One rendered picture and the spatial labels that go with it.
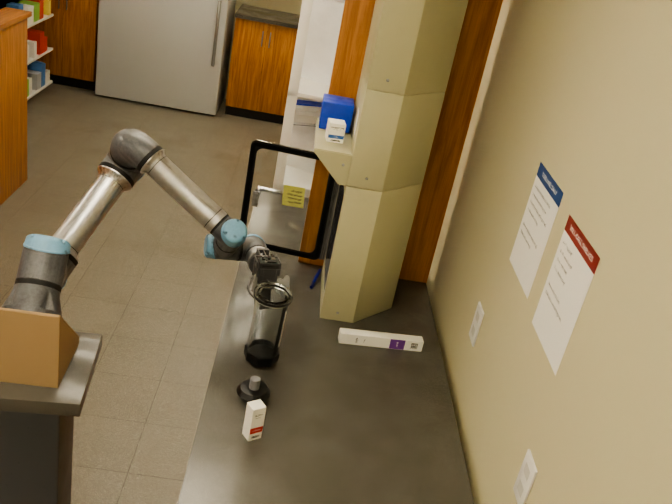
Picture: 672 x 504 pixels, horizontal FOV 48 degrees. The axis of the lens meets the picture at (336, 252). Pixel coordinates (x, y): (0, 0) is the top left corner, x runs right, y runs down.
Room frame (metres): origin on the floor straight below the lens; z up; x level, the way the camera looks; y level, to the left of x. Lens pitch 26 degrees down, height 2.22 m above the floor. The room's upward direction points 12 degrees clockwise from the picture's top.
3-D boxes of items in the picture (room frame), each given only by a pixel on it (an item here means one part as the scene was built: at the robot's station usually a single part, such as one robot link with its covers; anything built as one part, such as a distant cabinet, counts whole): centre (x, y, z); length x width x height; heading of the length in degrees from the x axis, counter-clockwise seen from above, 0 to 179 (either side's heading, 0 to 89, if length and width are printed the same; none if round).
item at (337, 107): (2.37, 0.09, 1.56); 0.10 x 0.10 x 0.09; 5
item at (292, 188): (2.43, 0.21, 1.19); 0.30 x 0.01 x 0.40; 89
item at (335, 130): (2.23, 0.08, 1.54); 0.05 x 0.05 x 0.06; 13
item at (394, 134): (2.29, -0.10, 1.33); 0.32 x 0.25 x 0.77; 5
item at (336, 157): (2.27, 0.08, 1.46); 0.32 x 0.11 x 0.10; 5
